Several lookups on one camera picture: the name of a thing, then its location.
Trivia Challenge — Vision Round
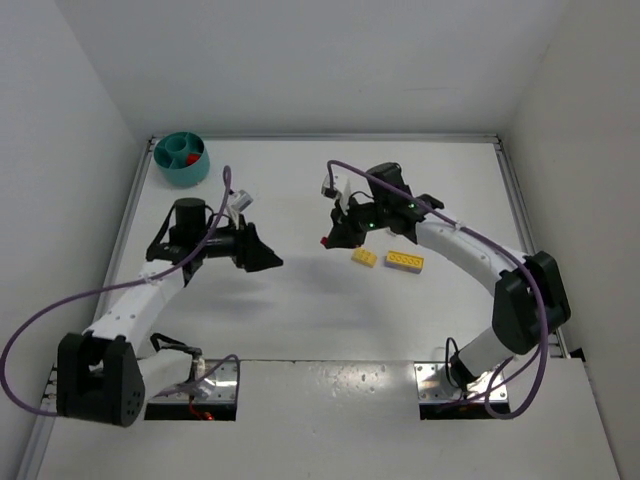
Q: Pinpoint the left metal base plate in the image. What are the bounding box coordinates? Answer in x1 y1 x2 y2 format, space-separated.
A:
150 360 238 406

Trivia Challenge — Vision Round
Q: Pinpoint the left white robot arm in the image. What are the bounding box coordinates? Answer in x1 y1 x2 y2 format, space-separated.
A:
56 190 283 427

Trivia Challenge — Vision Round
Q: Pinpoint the long yellow lego brick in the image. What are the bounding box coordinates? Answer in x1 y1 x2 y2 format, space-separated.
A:
384 250 426 274

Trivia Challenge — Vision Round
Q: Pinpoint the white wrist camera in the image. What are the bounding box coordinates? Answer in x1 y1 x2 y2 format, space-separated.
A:
321 173 352 211
226 190 254 215

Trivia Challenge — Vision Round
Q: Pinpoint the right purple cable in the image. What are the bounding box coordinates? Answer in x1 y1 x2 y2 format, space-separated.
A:
326 159 551 420

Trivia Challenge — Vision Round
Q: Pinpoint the short yellow lego brick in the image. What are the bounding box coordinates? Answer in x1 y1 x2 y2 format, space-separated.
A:
351 247 378 268

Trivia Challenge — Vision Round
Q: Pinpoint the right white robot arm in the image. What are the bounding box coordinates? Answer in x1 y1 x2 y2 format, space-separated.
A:
321 160 571 390

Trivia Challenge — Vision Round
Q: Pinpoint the metal base plate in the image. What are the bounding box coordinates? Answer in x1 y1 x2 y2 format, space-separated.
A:
413 362 493 406
150 360 238 406

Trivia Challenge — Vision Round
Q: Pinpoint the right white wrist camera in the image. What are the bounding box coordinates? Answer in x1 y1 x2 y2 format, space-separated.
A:
321 173 352 211

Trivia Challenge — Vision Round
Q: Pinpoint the red lego brick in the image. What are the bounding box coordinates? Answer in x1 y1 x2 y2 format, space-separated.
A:
186 153 200 166

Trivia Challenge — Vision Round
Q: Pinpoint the teal divided round container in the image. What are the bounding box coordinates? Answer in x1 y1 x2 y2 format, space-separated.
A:
153 132 210 188

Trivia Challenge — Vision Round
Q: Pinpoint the purple lego plate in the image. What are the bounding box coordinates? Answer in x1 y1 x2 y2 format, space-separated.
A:
383 257 425 276

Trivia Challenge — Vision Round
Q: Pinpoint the purple cable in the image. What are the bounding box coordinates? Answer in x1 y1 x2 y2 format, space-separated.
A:
326 159 551 420
0 165 241 416

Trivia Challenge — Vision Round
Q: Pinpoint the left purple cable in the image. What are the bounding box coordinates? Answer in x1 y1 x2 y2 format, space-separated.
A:
0 165 241 416

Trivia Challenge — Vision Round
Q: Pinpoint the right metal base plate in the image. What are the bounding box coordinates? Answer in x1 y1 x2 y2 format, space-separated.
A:
413 362 493 406

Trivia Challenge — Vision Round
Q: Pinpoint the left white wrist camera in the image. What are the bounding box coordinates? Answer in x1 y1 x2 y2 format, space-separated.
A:
226 190 254 215

